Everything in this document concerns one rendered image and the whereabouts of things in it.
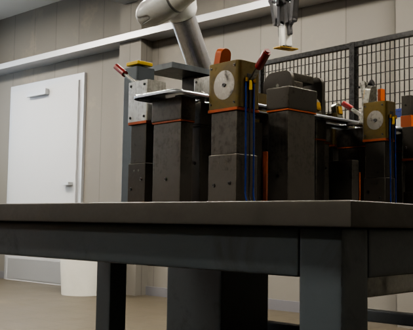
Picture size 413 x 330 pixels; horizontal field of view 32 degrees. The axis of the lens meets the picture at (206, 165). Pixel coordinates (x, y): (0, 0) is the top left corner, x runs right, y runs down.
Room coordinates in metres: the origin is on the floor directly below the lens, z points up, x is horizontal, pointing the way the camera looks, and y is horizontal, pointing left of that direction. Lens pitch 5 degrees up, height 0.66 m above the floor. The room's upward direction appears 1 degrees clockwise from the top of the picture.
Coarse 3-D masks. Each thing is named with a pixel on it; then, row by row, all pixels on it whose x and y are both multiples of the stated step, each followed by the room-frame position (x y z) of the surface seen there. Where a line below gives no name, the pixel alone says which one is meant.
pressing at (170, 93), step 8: (136, 96) 1.90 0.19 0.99; (144, 96) 1.88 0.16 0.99; (152, 96) 1.94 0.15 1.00; (160, 96) 1.94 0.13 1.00; (168, 96) 1.93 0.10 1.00; (176, 96) 1.93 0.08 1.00; (192, 96) 1.93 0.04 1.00; (200, 96) 1.92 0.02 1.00; (264, 104) 2.02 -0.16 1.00; (264, 112) 2.18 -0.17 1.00; (328, 120) 2.34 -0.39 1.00; (336, 120) 2.34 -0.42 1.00; (344, 120) 2.27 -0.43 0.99; (352, 120) 2.30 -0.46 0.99; (336, 128) 2.46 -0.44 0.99; (344, 128) 2.49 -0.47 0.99; (352, 128) 2.53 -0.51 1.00; (400, 128) 2.43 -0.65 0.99
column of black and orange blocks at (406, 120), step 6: (402, 96) 2.98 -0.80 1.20; (408, 96) 2.96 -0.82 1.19; (402, 102) 2.98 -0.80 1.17; (408, 102) 2.96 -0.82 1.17; (402, 108) 2.98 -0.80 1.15; (408, 108) 2.96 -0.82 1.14; (402, 114) 2.98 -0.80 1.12; (408, 114) 2.96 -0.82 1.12; (402, 120) 2.98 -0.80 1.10; (408, 120) 2.96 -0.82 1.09; (402, 126) 2.98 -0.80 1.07; (408, 126) 2.96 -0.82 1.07
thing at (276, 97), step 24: (288, 96) 1.91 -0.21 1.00; (312, 96) 1.98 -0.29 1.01; (288, 120) 1.92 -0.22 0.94; (312, 120) 1.98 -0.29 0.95; (288, 144) 1.92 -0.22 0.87; (312, 144) 1.98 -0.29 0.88; (288, 168) 1.92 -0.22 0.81; (312, 168) 1.98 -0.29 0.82; (288, 192) 1.92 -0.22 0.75; (312, 192) 1.98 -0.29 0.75
